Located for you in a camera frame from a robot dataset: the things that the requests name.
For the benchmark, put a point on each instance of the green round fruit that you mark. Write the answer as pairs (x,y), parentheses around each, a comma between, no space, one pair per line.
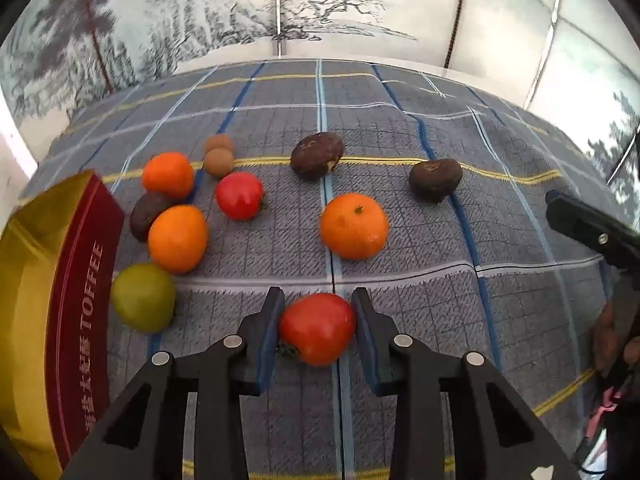
(143,297)

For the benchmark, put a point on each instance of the landscape painted screen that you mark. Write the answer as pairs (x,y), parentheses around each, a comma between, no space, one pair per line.
(200,10)

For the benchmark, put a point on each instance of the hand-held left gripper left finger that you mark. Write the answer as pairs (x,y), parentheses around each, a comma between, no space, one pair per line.
(270,330)

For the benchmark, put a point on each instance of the brown longan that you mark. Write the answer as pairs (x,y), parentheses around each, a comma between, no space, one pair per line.
(220,142)
(218,163)

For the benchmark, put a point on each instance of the person's right hand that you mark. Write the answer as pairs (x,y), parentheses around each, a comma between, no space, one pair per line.
(607,340)

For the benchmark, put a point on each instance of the grey plaid blanket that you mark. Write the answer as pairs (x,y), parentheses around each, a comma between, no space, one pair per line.
(410,310)

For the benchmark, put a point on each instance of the red tomato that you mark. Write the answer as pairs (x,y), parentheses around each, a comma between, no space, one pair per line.
(317,328)
(239,195)

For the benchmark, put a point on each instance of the gold and red tin box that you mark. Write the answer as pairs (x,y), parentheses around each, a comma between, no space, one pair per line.
(30,285)

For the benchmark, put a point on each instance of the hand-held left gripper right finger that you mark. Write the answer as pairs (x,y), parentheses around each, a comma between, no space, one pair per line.
(365,330)

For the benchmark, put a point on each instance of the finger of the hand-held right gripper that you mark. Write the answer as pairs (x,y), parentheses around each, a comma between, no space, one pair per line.
(580,222)

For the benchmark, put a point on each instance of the dark brown mangosteen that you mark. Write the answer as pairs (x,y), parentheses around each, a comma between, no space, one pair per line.
(141,217)
(435,179)
(317,155)

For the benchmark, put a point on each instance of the orange mandarin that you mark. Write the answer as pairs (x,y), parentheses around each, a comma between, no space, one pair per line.
(354,226)
(168,175)
(177,238)

